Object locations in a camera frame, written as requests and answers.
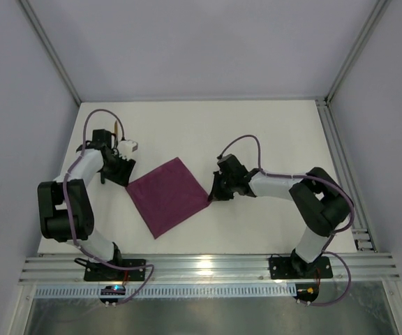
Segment purple cloth napkin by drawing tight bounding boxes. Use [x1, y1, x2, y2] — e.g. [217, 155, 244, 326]
[126, 158, 209, 239]

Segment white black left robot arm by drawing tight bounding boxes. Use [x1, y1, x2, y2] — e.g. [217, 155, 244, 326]
[37, 129, 138, 267]

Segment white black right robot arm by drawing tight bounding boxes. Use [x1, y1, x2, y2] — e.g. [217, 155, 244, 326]
[208, 154, 354, 279]

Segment left controller board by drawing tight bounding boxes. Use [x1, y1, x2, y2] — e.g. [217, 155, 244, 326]
[99, 284, 126, 306]

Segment controller board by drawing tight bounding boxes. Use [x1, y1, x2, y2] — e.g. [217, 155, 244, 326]
[99, 284, 126, 306]
[294, 285, 320, 306]

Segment right controller board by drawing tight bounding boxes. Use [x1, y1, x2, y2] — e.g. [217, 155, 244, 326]
[294, 285, 320, 306]

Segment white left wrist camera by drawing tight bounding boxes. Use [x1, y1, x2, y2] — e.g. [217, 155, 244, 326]
[117, 140, 138, 160]

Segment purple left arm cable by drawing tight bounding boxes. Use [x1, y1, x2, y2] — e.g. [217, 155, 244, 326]
[63, 108, 156, 308]

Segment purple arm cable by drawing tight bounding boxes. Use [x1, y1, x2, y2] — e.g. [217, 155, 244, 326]
[218, 135, 355, 308]
[63, 108, 156, 308]

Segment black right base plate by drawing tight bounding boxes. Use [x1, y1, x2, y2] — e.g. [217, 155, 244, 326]
[268, 254, 334, 279]

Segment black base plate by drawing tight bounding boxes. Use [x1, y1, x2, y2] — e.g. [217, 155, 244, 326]
[83, 258, 147, 282]
[268, 254, 334, 279]

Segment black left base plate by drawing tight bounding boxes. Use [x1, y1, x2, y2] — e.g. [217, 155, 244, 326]
[83, 258, 147, 282]

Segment slotted grey cable duct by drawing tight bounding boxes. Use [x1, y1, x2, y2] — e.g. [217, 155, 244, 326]
[33, 282, 296, 299]

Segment aluminium right side rail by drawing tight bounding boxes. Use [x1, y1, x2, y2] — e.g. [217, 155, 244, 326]
[315, 98, 378, 253]

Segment aluminium rail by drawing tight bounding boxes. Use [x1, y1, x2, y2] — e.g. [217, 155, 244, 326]
[19, 253, 400, 285]
[315, 98, 378, 253]

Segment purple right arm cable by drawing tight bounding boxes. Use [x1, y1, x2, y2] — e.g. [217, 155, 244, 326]
[218, 135, 355, 308]

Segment left corner frame post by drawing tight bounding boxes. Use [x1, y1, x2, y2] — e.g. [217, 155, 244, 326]
[16, 0, 82, 106]

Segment corner frame post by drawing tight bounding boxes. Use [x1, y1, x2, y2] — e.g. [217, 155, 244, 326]
[325, 0, 391, 104]
[16, 0, 82, 106]

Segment aluminium front rail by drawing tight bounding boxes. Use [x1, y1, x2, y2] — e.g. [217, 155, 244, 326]
[19, 253, 400, 285]

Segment right corner frame post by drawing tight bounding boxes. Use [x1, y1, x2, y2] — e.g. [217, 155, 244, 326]
[325, 0, 391, 104]

